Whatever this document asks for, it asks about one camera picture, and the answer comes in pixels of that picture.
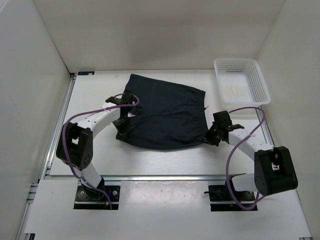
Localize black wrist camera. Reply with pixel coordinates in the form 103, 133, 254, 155
213, 110, 233, 128
105, 93, 136, 105

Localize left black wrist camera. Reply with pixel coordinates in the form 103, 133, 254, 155
105, 93, 136, 105

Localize small dark label sticker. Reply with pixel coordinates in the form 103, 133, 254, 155
77, 71, 95, 76

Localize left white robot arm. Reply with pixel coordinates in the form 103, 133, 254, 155
56, 105, 132, 200

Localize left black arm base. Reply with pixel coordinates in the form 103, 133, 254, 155
73, 183, 121, 211

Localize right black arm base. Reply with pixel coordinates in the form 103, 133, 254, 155
204, 183, 259, 212

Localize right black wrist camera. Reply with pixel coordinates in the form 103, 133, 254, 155
213, 110, 233, 128

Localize front aluminium rail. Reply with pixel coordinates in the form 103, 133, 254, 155
42, 174, 283, 183

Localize dark navy sport shorts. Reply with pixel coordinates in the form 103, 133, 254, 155
116, 74, 208, 151

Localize left aluminium frame rail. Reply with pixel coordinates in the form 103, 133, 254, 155
15, 72, 77, 240

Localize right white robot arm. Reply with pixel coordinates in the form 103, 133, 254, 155
204, 124, 298, 200

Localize white perforated plastic basket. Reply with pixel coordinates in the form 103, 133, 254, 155
213, 57, 271, 110

